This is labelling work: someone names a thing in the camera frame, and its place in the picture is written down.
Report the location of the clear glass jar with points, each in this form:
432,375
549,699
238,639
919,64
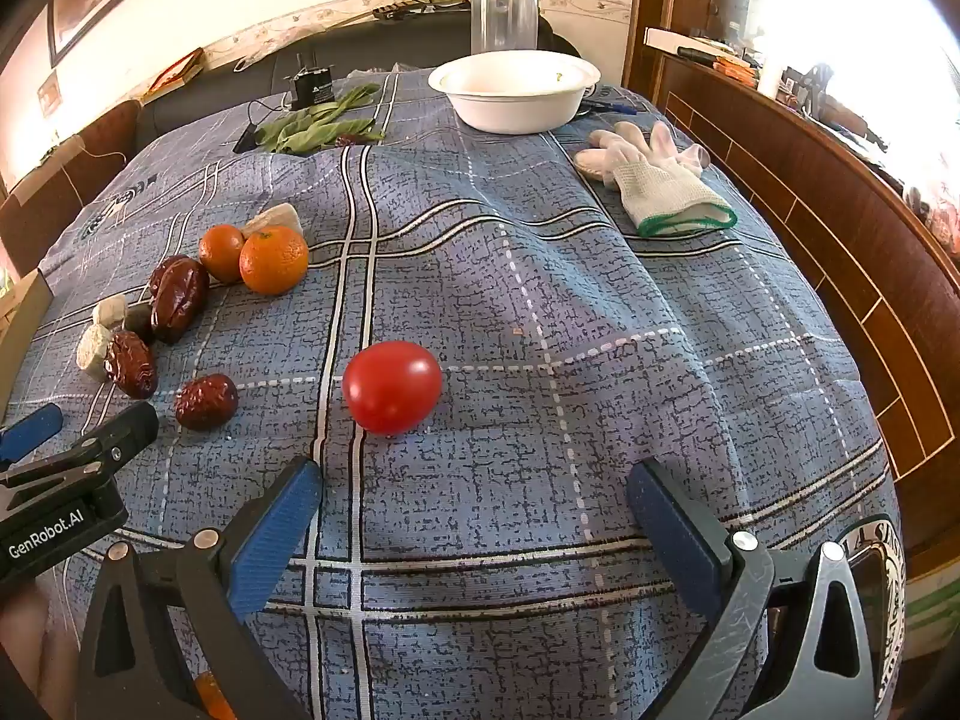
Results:
504,19

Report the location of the blue plaid blanket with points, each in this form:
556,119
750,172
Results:
525,277

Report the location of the large orange mandarin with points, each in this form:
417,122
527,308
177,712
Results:
274,260

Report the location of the dark sofa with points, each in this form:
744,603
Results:
225,82

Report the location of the white book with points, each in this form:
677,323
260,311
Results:
679,43

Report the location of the small red wall card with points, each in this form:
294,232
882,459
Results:
49,94

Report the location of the green leafy vegetable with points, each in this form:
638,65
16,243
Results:
315,127

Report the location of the dark brown round fruit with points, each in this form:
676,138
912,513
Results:
139,320

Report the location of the person's left forearm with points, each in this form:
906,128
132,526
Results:
34,652

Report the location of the red tomato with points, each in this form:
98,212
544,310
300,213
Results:
391,388

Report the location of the cardboard box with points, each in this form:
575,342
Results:
19,330

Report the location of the small red date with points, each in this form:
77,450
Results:
346,140

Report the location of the white bottle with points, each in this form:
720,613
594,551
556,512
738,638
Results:
770,75

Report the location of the small orange mandarin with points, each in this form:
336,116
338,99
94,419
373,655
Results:
220,253

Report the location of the blue pen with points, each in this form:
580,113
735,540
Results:
611,106

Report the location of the white work gloves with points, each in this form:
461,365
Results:
652,180

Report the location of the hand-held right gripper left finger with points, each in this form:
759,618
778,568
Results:
274,540

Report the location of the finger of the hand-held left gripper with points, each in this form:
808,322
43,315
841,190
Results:
30,431
124,435

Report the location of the large white vegetable chunk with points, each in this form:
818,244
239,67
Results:
276,220

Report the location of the wooden cabinet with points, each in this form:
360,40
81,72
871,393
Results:
810,187

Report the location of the dark slender object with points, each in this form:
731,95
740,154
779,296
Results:
409,9

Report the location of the red book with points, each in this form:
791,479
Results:
174,73

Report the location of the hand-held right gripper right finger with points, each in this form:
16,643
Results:
679,540

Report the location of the brown board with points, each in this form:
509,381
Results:
67,172

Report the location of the white bowl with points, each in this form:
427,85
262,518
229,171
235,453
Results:
514,94

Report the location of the black electronic device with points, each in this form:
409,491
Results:
311,88

